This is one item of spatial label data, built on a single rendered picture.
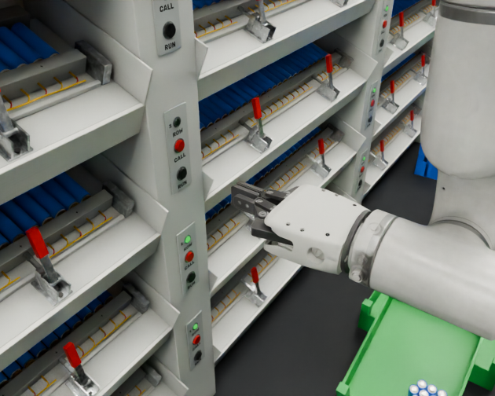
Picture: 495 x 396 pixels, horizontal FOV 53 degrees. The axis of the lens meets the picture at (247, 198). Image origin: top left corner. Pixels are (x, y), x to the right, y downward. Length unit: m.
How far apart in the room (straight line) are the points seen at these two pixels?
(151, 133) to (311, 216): 0.22
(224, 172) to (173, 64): 0.25
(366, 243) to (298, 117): 0.51
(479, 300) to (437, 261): 0.05
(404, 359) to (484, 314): 0.63
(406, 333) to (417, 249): 0.65
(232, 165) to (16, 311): 0.40
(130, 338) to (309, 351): 0.49
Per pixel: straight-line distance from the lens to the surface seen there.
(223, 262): 0.92
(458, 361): 1.15
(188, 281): 0.80
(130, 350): 0.80
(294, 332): 1.20
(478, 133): 0.44
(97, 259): 0.66
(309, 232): 0.54
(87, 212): 0.68
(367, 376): 1.11
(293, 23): 0.89
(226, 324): 1.07
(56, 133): 0.55
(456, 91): 0.43
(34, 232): 0.59
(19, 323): 0.62
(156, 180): 0.65
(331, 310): 1.26
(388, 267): 0.53
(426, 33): 1.62
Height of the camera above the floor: 0.91
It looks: 35 degrees down
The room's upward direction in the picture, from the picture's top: straight up
